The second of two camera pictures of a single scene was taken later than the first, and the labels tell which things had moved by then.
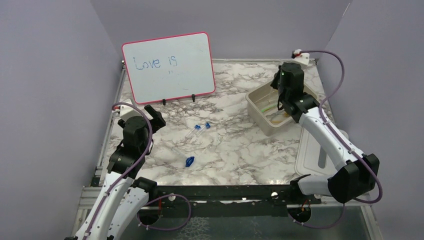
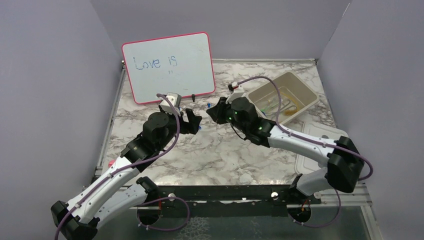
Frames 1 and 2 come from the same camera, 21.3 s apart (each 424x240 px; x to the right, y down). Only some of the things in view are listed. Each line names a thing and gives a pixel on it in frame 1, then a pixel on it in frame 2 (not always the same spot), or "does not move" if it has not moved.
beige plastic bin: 263,108 does not move
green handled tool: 268,108 does not move
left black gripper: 157,122 → 193,125
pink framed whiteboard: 168,68 does not move
